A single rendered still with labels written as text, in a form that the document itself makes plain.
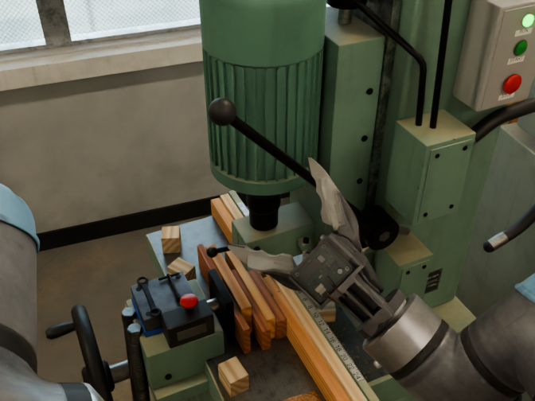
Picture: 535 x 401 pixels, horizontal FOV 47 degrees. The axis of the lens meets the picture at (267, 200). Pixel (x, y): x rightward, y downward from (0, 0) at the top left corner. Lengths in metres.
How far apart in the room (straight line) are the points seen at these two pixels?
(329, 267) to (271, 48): 0.30
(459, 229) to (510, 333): 0.56
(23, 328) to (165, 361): 0.71
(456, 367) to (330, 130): 0.42
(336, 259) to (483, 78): 0.39
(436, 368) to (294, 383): 0.40
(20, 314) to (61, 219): 2.33
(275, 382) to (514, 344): 0.50
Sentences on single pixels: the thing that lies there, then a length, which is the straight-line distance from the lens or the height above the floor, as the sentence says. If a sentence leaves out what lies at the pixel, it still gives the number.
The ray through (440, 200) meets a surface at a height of 1.19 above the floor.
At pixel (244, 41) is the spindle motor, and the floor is 1.45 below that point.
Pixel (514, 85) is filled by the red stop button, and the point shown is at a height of 1.36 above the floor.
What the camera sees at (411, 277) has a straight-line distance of 1.06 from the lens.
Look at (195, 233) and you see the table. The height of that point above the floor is 0.90.
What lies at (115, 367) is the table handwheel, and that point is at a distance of 1.22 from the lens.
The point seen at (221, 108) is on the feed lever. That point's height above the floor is 1.41.
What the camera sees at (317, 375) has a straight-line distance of 1.06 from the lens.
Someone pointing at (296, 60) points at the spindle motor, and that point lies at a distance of 0.85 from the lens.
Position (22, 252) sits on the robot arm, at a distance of 0.42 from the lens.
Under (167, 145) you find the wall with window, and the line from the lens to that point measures 2.58.
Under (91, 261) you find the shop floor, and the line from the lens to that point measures 2.68.
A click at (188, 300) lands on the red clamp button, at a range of 1.04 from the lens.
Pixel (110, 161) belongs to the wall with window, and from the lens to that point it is 2.57.
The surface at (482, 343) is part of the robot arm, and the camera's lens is 0.71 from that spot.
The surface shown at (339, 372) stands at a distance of 1.04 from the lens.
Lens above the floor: 1.78
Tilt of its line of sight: 38 degrees down
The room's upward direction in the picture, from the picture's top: straight up
